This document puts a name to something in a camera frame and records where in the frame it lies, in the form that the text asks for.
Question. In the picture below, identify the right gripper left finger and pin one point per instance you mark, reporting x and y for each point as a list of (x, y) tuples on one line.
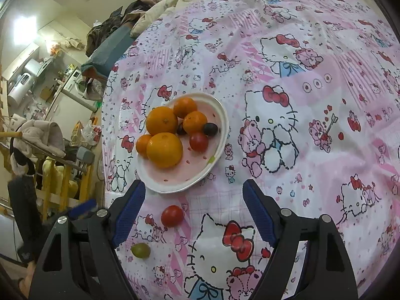
[(78, 259)]

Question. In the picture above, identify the pink white ceramic plate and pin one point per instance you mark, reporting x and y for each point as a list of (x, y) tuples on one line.
[(194, 166)]

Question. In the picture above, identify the small mandarin in plate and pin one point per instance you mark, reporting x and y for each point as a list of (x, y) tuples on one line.
[(183, 106)]

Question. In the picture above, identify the pile of dark clothes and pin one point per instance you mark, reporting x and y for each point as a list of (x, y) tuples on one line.
[(117, 18)]

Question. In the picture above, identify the yellow wooden rack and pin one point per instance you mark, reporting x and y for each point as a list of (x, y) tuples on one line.
[(55, 180)]

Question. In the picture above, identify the plastic bag on floor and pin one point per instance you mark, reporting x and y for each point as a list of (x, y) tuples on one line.
[(85, 135)]

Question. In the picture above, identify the dark purple grape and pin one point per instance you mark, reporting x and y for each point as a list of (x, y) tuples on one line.
[(210, 129)]

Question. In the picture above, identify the pink Hello Kitty bedsheet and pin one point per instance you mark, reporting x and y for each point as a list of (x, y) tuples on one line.
[(311, 89)]

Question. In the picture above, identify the large orange in plate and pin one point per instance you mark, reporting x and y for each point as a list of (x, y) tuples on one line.
[(161, 119)]

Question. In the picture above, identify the white water heater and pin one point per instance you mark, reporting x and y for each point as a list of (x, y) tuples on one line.
[(20, 89)]

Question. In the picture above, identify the white washing machine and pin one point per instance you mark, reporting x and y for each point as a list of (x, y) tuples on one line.
[(69, 105)]

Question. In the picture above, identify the large orange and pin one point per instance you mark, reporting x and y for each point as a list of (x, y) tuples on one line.
[(164, 150), (161, 119)]

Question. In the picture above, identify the grey plush jacket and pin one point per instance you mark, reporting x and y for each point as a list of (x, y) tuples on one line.
[(41, 134)]

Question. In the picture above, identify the small mandarin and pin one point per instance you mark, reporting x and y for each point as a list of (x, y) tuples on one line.
[(194, 122), (183, 106), (141, 145)]

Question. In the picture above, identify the teal blanket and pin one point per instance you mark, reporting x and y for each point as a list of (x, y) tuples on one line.
[(103, 59)]

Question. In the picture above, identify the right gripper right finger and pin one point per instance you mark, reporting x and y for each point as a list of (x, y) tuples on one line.
[(309, 259)]

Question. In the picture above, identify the red tomato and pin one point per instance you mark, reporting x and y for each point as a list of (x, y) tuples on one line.
[(199, 142), (172, 216)]

